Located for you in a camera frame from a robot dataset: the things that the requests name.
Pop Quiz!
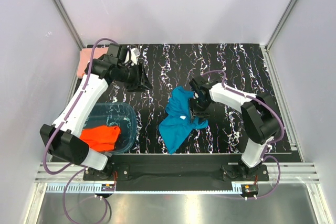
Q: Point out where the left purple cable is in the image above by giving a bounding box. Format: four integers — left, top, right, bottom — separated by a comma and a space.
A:
43, 37, 120, 222

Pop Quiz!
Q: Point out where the left connector box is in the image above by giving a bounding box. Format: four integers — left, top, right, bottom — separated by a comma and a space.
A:
101, 184, 116, 191

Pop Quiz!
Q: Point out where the front aluminium rail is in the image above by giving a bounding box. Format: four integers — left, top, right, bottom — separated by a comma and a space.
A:
34, 162, 321, 183

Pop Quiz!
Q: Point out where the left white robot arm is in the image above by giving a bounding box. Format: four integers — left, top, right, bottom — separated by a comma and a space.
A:
39, 42, 152, 175

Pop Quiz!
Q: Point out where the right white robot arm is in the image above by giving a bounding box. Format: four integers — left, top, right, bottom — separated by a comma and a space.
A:
188, 76, 285, 181

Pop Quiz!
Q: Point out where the right connector box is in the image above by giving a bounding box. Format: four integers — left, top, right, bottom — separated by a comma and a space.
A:
242, 184, 259, 195

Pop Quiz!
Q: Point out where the right aluminium frame post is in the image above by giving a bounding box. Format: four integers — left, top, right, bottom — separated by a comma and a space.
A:
265, 0, 299, 51

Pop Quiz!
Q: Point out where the connector box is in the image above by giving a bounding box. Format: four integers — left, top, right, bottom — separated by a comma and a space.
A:
101, 184, 116, 191
242, 184, 259, 195

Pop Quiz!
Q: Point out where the pink folded t-shirt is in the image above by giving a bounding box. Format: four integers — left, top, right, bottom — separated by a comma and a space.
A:
76, 47, 108, 79

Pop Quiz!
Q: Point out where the clear blue plastic bin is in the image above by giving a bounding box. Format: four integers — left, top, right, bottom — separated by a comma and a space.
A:
83, 102, 137, 154

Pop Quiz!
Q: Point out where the blue t-shirt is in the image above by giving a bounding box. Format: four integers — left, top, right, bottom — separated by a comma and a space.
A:
159, 86, 206, 154

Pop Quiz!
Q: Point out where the left aluminium frame post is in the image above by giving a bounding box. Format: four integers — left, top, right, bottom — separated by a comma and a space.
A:
52, 0, 85, 50

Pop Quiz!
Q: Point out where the aluminium frame post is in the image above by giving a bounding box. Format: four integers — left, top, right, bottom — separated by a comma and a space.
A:
52, 0, 85, 50
265, 0, 299, 51

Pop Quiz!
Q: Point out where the orange t-shirt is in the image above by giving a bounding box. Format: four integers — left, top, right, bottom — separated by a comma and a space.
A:
79, 125, 121, 152

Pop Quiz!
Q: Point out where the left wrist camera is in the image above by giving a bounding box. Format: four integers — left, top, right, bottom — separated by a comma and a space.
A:
125, 48, 140, 66

